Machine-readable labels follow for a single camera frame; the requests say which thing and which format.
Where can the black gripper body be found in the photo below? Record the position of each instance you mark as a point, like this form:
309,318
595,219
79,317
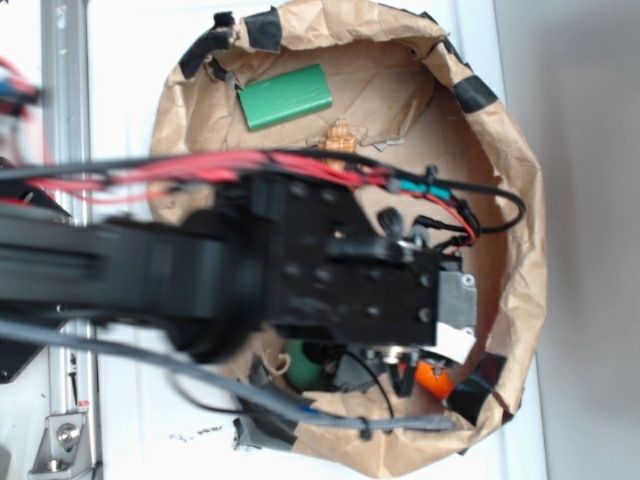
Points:
330,277

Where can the orange plastic carrot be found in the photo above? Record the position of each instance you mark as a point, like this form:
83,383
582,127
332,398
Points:
434,379

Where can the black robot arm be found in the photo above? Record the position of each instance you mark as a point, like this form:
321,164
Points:
201,281

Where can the green golf ball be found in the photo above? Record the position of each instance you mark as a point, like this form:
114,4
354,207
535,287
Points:
310,366

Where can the tan spiral seashell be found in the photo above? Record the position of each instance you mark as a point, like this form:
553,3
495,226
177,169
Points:
339,138

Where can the green plastic block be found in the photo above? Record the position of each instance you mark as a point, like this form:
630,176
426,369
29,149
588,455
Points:
285,97

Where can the brown paper bag bin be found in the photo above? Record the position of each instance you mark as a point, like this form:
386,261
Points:
395,78

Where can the metal corner bracket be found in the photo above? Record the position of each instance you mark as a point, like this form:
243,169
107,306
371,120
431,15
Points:
64,451

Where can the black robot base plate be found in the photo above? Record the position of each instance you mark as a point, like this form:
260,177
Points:
15,356

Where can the aluminium frame rail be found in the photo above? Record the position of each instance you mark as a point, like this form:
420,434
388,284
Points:
73,374

